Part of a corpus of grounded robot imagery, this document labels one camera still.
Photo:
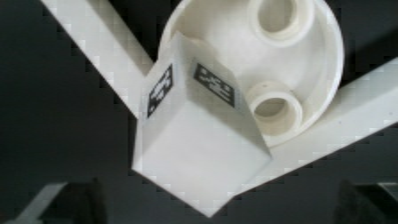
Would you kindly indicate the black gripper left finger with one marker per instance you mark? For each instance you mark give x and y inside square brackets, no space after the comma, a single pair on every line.
[66,204]

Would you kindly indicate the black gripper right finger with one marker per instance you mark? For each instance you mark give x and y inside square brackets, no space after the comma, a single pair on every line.
[366,203]

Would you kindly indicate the white round stool seat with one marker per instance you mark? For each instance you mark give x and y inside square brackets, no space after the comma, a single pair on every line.
[273,40]

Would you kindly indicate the white U-shaped fence frame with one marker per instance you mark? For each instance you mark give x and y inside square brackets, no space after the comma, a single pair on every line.
[360,112]

